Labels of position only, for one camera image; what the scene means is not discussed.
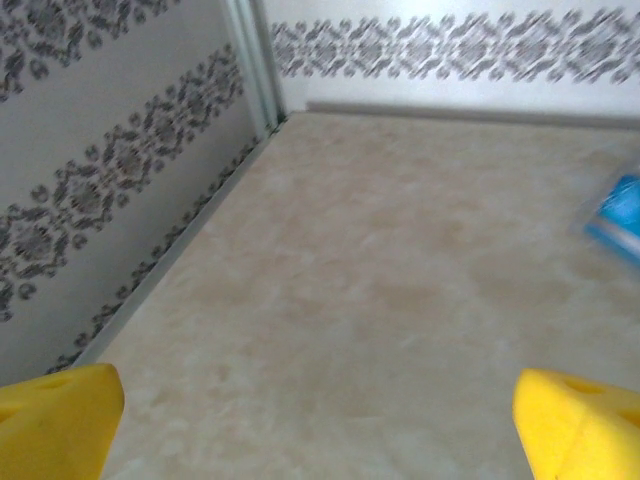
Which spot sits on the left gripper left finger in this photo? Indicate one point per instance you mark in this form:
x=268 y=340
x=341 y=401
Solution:
x=55 y=430

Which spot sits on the aluminium frame post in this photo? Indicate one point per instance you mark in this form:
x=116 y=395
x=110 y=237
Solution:
x=252 y=60

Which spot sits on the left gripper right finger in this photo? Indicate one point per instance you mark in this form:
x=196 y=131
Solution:
x=585 y=435

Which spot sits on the blue card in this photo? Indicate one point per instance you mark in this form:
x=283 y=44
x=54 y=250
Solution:
x=620 y=210

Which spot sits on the aluminium table edge strip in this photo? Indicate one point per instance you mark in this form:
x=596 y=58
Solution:
x=450 y=114
x=197 y=220

